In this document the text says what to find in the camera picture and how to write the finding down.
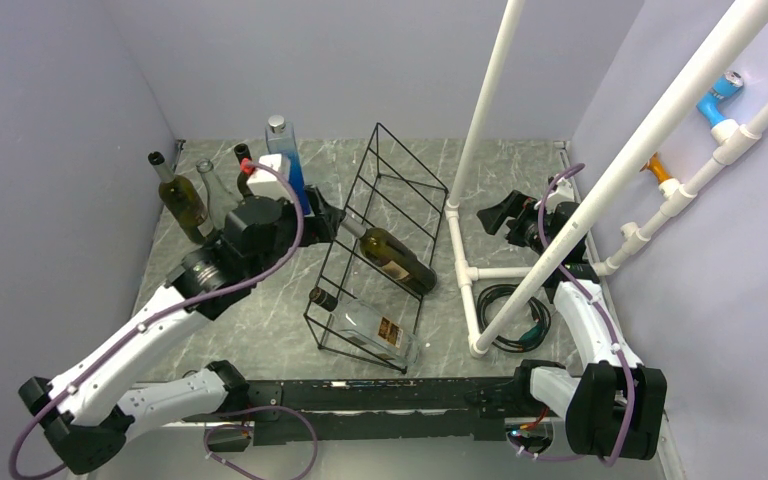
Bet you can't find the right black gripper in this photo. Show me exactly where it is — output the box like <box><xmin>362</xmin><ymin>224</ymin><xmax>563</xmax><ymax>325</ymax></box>
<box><xmin>477</xmin><ymin>190</ymin><xmax>556</xmax><ymax>257</ymax></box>

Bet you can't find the dark labelled wine bottle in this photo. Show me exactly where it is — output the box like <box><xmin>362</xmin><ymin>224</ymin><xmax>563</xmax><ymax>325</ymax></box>
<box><xmin>341</xmin><ymin>215</ymin><xmax>437</xmax><ymax>295</ymax></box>

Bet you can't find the clear square liquor bottle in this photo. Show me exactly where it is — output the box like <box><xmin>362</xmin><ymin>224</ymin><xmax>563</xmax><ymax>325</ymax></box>
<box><xmin>309</xmin><ymin>287</ymin><xmax>420</xmax><ymax>369</ymax></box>

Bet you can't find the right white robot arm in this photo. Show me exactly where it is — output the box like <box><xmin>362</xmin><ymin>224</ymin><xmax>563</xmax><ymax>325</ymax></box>
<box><xmin>476</xmin><ymin>190</ymin><xmax>667</xmax><ymax>465</ymax></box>

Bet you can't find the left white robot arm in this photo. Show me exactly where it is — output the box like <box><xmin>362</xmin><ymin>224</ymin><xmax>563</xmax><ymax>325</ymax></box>
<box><xmin>19</xmin><ymin>187</ymin><xmax>345</xmax><ymax>475</ymax></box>

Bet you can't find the clear empty glass bottle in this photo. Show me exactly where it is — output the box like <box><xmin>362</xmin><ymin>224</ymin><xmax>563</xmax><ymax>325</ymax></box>
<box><xmin>196</xmin><ymin>158</ymin><xmax>239</xmax><ymax>230</ymax></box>

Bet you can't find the dark green wine bottle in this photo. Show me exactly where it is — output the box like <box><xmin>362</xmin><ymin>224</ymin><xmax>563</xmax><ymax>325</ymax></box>
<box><xmin>233</xmin><ymin>143</ymin><xmax>253</xmax><ymax>198</ymax></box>

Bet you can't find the green wine bottle far left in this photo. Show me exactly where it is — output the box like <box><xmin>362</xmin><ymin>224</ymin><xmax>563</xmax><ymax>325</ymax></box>
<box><xmin>147</xmin><ymin>151</ymin><xmax>213</xmax><ymax>245</ymax></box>

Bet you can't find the blue square glass bottle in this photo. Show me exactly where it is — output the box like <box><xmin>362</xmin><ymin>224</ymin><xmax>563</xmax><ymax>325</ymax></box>
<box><xmin>265</xmin><ymin>115</ymin><xmax>311</xmax><ymax>215</ymax></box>

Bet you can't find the orange pipe fitting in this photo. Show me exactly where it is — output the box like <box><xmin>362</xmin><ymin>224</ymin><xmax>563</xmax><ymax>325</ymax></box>
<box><xmin>641</xmin><ymin>152</ymin><xmax>673</xmax><ymax>184</ymax></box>

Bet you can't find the blue pipe fitting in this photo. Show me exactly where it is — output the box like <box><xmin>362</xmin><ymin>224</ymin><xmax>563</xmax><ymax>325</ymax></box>
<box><xmin>696</xmin><ymin>70</ymin><xmax>744</xmax><ymax>128</ymax></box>

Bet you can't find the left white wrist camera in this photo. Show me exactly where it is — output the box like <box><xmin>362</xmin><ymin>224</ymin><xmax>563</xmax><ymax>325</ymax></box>
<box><xmin>248</xmin><ymin>154</ymin><xmax>291</xmax><ymax>201</ymax></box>

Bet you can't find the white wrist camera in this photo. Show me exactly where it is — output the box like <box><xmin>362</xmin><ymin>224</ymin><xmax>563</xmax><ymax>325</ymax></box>
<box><xmin>248</xmin><ymin>154</ymin><xmax>291</xmax><ymax>201</ymax></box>
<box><xmin>546</xmin><ymin>178</ymin><xmax>575</xmax><ymax>211</ymax></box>

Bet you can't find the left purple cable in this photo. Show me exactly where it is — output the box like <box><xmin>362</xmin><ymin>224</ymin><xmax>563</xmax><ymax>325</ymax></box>
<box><xmin>8</xmin><ymin>161</ymin><xmax>319</xmax><ymax>480</ymax></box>

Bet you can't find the purple cable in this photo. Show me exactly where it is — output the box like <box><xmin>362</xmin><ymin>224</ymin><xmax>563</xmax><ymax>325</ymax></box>
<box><xmin>505</xmin><ymin>162</ymin><xmax>637</xmax><ymax>468</ymax></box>
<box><xmin>8</xmin><ymin>161</ymin><xmax>319</xmax><ymax>480</ymax></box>

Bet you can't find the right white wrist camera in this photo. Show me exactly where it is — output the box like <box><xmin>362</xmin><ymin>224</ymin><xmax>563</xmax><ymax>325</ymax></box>
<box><xmin>546</xmin><ymin>178</ymin><xmax>575</xmax><ymax>211</ymax></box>

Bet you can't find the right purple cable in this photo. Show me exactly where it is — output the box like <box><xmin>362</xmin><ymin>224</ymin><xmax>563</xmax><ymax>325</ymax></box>
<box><xmin>505</xmin><ymin>162</ymin><xmax>637</xmax><ymax>468</ymax></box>

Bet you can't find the black coiled cable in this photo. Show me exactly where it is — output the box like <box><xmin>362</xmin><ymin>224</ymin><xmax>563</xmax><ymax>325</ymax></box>
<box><xmin>475</xmin><ymin>284</ymin><xmax>553</xmax><ymax>354</ymax></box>

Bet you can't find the black wire wine rack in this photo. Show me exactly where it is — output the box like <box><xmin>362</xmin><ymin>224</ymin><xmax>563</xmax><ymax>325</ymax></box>
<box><xmin>303</xmin><ymin>123</ymin><xmax>449</xmax><ymax>374</ymax></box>

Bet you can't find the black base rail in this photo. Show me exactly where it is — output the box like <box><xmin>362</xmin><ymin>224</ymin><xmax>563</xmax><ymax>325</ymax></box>
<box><xmin>220</xmin><ymin>377</ymin><xmax>545</xmax><ymax>446</ymax></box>

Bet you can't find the aluminium frame rail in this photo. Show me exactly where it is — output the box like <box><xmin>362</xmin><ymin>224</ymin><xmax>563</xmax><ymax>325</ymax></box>
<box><xmin>65</xmin><ymin>381</ymin><xmax>190</xmax><ymax>480</ymax></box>

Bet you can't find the white PVC pipe frame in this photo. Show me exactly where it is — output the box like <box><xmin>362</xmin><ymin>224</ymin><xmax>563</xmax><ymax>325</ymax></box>
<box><xmin>445</xmin><ymin>1</ymin><xmax>768</xmax><ymax>358</ymax></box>

